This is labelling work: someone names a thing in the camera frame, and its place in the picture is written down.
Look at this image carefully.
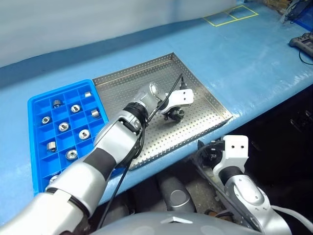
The thin black controller cable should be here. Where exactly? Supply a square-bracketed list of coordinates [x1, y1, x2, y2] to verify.
[298, 48, 313, 65]

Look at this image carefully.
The white hose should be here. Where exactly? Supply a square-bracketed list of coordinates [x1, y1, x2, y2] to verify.
[270, 205, 313, 230]

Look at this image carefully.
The yellow tape marking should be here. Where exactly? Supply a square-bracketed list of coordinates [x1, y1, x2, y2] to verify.
[203, 5, 259, 27]

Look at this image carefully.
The blue compartment tray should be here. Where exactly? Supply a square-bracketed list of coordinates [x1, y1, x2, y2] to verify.
[27, 78, 129, 197]

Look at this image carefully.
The grey rounded housing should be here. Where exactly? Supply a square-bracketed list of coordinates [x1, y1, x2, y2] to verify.
[156, 174, 197, 212]

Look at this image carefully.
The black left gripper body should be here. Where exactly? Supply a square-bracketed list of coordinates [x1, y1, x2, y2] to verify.
[163, 107, 180, 121]

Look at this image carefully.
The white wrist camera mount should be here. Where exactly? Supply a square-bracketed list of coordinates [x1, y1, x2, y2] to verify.
[158, 88, 195, 115]
[213, 135, 249, 175]

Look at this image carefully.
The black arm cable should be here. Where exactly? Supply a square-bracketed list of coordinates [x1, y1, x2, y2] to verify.
[97, 73, 187, 228]
[193, 144, 262, 233]

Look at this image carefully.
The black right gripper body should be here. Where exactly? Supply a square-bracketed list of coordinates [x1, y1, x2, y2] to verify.
[204, 139, 224, 168]

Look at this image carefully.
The grey handheld controller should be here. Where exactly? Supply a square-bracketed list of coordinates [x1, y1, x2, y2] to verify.
[289, 33, 313, 57]

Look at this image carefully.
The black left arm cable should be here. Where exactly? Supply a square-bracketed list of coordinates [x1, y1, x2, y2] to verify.
[97, 73, 187, 228]

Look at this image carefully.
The perforated steel tray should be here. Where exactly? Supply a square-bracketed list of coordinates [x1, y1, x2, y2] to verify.
[92, 51, 233, 171]

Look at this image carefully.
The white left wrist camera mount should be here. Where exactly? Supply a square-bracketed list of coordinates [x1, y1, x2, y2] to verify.
[158, 88, 195, 115]

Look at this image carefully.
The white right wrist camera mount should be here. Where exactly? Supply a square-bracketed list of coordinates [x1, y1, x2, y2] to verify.
[213, 135, 249, 175]

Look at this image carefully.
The blue storage bin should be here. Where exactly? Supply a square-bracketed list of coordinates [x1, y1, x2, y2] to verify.
[292, 0, 313, 28]

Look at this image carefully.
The silver robot torso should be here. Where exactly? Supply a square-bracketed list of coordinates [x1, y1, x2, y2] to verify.
[90, 211, 266, 235]

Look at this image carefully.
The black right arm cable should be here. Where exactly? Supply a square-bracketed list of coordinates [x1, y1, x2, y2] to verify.
[193, 144, 262, 233]

